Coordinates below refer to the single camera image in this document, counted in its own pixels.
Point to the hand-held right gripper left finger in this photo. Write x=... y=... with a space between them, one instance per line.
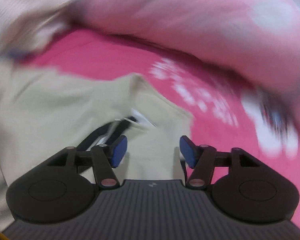
x=120 y=151

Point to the light pink quilt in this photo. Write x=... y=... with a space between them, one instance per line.
x=190 y=30

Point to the cream zip-neck sweatshirt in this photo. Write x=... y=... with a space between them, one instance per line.
x=65 y=105

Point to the pink floral bed sheet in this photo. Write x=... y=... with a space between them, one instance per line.
x=102 y=55

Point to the lavender cloth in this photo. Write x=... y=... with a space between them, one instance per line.
x=18 y=54

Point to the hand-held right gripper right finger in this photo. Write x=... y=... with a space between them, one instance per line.
x=187 y=152

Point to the cream checkered cloth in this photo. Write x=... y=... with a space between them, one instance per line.
x=27 y=17

